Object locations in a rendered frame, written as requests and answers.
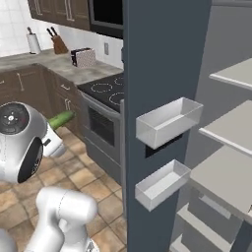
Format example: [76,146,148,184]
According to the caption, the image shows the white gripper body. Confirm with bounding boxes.
[48,125,68,158]

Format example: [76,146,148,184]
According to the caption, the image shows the green cucumber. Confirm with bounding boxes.
[47,110,76,130]

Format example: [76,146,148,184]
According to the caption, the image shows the steel oven with black hob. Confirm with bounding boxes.
[76,72,126,187]

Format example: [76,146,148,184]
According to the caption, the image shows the brown base cupboards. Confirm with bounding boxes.
[0,63,84,140]

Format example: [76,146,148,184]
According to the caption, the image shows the dotted white box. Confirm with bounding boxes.
[70,47,97,69]

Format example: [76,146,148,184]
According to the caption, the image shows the brown knife block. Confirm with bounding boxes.
[46,27,69,55]

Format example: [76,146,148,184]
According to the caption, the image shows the clear fridge door bin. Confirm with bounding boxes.
[134,158,192,213]
[135,96,205,151]

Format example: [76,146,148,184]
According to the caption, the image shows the white paper towel roll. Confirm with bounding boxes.
[26,27,42,55]

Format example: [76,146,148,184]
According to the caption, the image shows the dark grey fridge door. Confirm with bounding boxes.
[122,0,213,252]

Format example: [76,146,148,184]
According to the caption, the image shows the black microwave oven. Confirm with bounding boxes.
[88,0,125,39]

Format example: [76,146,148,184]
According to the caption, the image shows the grey fridge drawer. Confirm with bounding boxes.
[187,188,244,244]

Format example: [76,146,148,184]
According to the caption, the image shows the pale grey fridge shelf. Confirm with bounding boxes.
[209,58,252,92]
[198,99,252,158]
[189,146,252,226]

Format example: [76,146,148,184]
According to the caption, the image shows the grey fridge body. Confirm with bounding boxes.
[168,0,252,252]

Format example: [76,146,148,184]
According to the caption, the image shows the grey fridge door handle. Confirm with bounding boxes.
[119,97,128,219]

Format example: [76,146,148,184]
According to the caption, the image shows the brown wall cupboards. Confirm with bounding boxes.
[27,0,92,32]

